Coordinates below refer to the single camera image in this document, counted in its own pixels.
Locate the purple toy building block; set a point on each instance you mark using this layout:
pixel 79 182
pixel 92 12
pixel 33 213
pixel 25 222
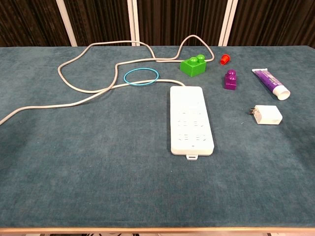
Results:
pixel 230 82

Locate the teal table cloth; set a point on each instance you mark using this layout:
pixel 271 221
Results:
pixel 98 159

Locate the green toy building block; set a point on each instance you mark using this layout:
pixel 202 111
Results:
pixel 192 67

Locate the purple and white toothpaste tube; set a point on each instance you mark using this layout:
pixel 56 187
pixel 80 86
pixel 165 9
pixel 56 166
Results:
pixel 268 79

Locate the white partition post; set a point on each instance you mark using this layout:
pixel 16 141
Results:
pixel 67 23
pixel 228 23
pixel 133 23

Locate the small red plastic peg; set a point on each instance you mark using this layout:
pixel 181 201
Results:
pixel 224 59

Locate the white power strip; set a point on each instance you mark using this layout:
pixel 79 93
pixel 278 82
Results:
pixel 192 118

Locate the white plug adapter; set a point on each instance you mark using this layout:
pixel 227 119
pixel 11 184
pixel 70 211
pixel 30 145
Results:
pixel 267 115

